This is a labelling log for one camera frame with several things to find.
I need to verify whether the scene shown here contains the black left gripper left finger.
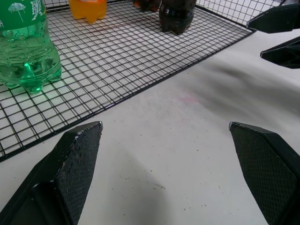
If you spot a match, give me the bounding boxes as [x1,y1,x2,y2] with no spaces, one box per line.
[0,121,104,225]

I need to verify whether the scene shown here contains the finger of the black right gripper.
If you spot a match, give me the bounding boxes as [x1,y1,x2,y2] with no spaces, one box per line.
[246,3,300,34]
[260,36,300,69]

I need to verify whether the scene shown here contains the dark cola bottle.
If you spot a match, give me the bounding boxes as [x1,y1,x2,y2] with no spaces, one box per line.
[133,0,163,13]
[158,0,197,36]

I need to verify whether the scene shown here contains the green soda bottle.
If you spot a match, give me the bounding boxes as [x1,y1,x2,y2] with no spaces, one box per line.
[0,0,63,95]

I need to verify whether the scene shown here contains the orange soda bottle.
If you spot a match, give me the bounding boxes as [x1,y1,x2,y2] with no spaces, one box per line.
[68,0,108,24]

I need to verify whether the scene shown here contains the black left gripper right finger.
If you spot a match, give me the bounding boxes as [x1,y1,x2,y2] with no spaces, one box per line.
[228,121,300,225]

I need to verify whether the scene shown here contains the black wire grid tray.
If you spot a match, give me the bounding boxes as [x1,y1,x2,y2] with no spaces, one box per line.
[0,0,283,163]

